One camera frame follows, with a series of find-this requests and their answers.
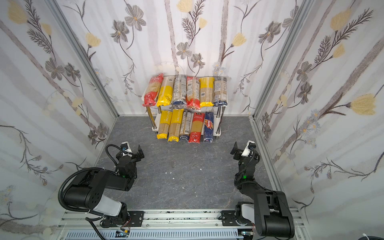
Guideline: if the dark blue Barilla pasta box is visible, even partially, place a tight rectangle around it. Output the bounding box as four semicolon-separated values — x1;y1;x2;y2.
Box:
204;112;215;143

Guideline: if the yellow Pastatime spaghetti bag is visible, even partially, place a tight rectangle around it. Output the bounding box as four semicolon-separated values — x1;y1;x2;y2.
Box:
168;109;184;142

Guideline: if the red clear spaghetti bag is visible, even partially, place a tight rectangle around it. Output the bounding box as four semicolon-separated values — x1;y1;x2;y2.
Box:
143;73;164;107

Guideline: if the brown and yellow spaghetti pack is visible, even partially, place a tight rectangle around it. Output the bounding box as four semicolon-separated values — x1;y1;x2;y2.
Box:
157;76;176;107

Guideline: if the red spaghetti bag with label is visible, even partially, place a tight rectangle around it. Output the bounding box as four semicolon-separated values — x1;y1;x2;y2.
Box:
187;77;201;111

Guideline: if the dark blue clear spaghetti bag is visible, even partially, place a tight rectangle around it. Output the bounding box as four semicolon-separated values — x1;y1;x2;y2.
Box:
214;76;228;107

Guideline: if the yellow-end spaghetti bag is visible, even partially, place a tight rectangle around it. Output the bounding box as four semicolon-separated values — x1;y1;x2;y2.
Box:
200;77;215;108

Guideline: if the clear spaghetti bag blue end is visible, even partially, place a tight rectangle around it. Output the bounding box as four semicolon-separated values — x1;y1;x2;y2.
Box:
172;75;187;109

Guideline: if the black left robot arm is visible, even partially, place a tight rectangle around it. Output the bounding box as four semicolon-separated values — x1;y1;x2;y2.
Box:
58;142;145;228

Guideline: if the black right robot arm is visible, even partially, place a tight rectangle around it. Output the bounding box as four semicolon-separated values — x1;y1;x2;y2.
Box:
231;141;295;240

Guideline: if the white two-tier shelf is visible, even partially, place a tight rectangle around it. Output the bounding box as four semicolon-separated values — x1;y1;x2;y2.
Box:
141;78;229;138

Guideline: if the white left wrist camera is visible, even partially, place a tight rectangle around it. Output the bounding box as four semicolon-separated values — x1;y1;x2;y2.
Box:
120;142;133;156

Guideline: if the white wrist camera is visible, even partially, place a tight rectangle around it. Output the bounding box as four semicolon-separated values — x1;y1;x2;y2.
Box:
242;141;256;157
120;142;133;156

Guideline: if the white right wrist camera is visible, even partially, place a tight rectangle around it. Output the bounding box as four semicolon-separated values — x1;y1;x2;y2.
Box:
242;141;256;157

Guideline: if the white slotted cable duct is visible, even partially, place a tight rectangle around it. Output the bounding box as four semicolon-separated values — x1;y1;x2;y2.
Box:
64;229;244;240

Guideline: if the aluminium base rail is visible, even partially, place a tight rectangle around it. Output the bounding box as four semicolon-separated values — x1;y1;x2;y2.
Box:
58;209;305;230

